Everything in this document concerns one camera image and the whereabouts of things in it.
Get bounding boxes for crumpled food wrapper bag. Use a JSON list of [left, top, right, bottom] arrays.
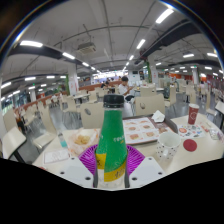
[[68, 128, 100, 156]]

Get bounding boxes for green drink bottle yellow label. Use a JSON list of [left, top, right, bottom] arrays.
[[94, 94, 129, 191]]

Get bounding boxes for white printed card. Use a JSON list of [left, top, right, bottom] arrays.
[[43, 148, 71, 164]]

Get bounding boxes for red paper cup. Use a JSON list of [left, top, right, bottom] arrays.
[[187, 103, 200, 126]]

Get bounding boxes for ceiling strip lights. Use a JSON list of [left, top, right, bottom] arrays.
[[0, 8, 219, 99]]

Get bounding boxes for person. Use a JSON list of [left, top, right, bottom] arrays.
[[118, 75, 136, 103], [14, 111, 26, 134]]

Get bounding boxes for ceiling air conditioner unit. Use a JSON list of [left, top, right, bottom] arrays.
[[77, 41, 98, 55]]

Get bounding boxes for small clear sanitizer bottle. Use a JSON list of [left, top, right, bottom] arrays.
[[57, 131, 69, 149]]

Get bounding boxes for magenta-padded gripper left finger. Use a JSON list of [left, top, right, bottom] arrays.
[[58, 143, 99, 189]]

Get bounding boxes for group of beige chairs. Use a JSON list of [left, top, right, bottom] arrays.
[[3, 78, 224, 134]]

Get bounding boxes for white square side table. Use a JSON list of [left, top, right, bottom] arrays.
[[1, 126, 28, 163], [214, 100, 224, 117]]

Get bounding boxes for beige chair with metal legs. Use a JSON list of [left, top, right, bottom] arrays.
[[32, 105, 58, 151]]

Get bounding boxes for clear plastic packet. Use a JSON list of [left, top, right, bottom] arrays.
[[209, 128, 224, 141]]

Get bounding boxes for printed paper leaflet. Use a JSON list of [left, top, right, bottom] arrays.
[[176, 123, 206, 139]]

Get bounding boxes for dark tray with paper liner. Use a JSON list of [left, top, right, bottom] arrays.
[[121, 115, 179, 146]]

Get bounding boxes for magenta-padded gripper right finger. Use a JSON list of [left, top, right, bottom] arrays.
[[125, 144, 167, 189]]

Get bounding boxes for flat round red coaster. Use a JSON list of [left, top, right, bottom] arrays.
[[182, 138, 198, 153]]

